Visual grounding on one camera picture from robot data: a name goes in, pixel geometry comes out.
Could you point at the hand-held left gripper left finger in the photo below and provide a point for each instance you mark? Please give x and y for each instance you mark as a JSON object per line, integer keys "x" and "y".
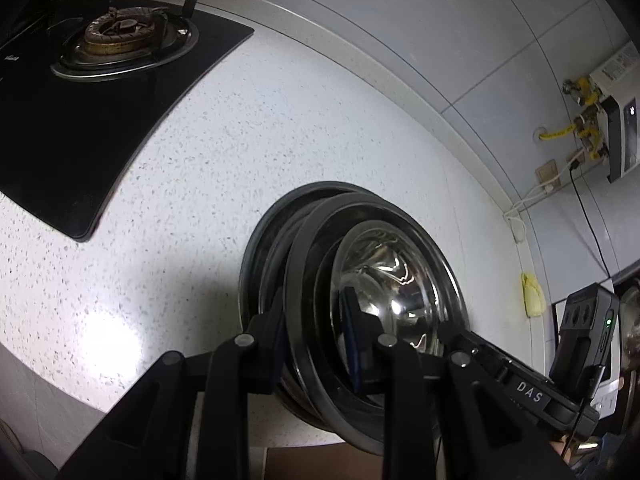
{"x": 267, "y": 355}

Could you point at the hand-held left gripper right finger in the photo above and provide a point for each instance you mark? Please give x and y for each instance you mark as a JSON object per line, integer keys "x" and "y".
{"x": 352, "y": 350}

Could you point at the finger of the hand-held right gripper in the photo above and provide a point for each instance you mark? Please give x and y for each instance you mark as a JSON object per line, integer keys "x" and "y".
{"x": 475, "y": 347}

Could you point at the large steel plate with sticker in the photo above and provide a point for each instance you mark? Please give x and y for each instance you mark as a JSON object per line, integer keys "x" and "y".
{"x": 248, "y": 270}

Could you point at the large steel bowl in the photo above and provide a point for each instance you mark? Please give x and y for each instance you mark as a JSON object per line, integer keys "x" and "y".
{"x": 300, "y": 270}

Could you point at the plain steel plate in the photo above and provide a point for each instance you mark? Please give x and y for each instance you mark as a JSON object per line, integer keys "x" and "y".
{"x": 270, "y": 260}

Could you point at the steel pot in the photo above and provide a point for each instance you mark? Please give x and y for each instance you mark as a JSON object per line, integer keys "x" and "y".
{"x": 631, "y": 340}

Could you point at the yellow cloth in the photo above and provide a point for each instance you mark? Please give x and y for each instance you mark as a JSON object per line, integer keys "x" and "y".
{"x": 532, "y": 295}

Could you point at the white water heater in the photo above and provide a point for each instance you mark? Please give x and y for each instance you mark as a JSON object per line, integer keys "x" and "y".
{"x": 625, "y": 125}

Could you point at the brass pipe valve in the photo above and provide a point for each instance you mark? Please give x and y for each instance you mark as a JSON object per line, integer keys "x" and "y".
{"x": 572, "y": 87}

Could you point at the black glass gas stove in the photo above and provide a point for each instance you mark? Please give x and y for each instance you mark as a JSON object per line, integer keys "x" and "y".
{"x": 75, "y": 150}

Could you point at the brass gas burner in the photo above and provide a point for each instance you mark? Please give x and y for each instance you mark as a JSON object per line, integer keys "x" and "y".
{"x": 120, "y": 30}

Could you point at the black pan support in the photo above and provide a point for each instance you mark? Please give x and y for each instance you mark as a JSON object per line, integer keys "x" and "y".
{"x": 187, "y": 2}

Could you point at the double wall socket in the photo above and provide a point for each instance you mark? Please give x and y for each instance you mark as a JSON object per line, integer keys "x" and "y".
{"x": 546, "y": 172}

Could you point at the single wall socket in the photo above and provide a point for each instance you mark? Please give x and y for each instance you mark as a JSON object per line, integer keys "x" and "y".
{"x": 575, "y": 162}

